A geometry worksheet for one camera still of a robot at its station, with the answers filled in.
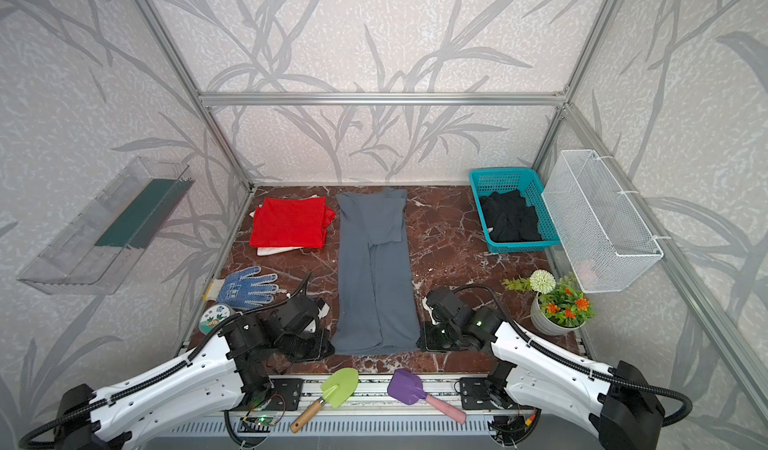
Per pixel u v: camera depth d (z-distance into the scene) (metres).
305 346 0.65
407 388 0.74
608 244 0.61
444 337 0.65
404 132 1.08
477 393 0.74
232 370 0.53
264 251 0.99
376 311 0.86
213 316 0.79
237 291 0.91
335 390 0.74
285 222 1.06
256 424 0.72
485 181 1.15
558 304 0.75
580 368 0.44
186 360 0.48
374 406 0.72
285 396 0.73
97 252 0.64
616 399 0.40
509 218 1.04
